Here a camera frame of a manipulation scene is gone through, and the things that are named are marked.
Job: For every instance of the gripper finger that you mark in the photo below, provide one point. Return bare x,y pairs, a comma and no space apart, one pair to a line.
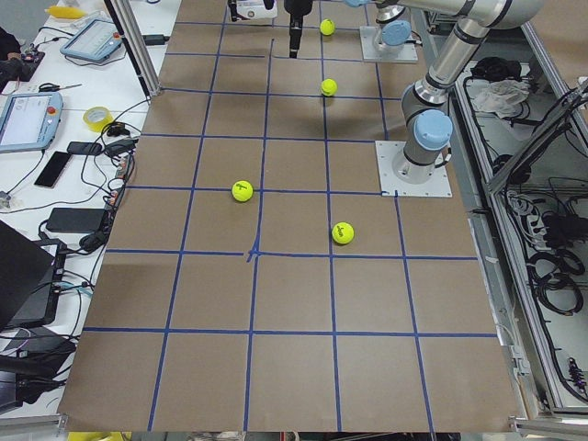
232,5

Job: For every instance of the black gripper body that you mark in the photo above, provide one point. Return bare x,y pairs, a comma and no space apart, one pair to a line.
296,7

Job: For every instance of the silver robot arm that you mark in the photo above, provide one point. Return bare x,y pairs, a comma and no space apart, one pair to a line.
393,30
430,129

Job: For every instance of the tennis ball right side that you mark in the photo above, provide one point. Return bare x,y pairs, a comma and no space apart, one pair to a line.
327,27

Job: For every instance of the tennis ball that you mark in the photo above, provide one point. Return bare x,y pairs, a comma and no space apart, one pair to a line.
242,191
327,27
329,87

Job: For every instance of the tennis ball centre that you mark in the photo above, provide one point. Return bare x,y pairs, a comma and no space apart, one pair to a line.
329,87

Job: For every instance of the tennis ball near left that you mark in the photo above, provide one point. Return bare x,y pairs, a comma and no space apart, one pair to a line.
242,191

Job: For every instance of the tennis ball base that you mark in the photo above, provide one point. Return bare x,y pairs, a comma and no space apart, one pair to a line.
343,233

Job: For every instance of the small black power brick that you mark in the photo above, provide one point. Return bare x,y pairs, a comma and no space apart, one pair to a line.
155,39

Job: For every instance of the teach pendant far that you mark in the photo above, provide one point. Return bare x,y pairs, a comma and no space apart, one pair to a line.
95,42

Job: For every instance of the teach pendant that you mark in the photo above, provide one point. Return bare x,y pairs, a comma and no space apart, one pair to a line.
29,121
95,42

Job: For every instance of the yellow tape roll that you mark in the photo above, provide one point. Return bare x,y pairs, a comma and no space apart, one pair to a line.
97,118

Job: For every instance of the scissors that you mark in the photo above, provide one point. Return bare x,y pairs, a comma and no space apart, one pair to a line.
51,87

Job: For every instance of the white cloth rag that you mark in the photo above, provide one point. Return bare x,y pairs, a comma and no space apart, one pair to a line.
503,98

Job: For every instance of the teach pendant near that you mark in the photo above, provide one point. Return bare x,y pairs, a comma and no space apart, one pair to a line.
29,121

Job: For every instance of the black smartphone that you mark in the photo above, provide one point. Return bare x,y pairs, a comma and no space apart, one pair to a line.
52,171

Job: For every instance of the black power adapter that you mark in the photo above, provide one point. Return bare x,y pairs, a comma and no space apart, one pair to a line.
75,220

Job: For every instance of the black laptop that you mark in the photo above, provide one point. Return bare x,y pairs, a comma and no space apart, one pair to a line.
30,273

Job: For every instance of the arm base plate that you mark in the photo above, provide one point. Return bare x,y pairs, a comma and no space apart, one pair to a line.
374,50
400,178

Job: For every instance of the aluminium frame post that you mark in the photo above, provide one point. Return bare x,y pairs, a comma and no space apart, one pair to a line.
124,20

